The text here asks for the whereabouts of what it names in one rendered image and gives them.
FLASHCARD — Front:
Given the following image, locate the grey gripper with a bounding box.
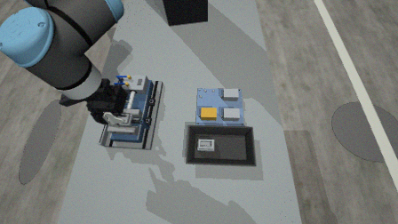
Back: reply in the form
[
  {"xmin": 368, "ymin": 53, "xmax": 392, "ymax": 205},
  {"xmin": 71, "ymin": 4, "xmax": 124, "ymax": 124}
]
[{"xmin": 82, "ymin": 78, "xmax": 130, "ymax": 127}]

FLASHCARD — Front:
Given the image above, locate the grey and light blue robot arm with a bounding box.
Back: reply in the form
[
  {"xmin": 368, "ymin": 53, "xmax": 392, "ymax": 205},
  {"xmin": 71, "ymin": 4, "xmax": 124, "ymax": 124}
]
[{"xmin": 0, "ymin": 0, "xmax": 124, "ymax": 107}]

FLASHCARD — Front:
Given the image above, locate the yellow block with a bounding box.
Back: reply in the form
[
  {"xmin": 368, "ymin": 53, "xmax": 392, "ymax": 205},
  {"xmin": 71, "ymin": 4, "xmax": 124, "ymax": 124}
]
[{"xmin": 201, "ymin": 108, "xmax": 217, "ymax": 121}]

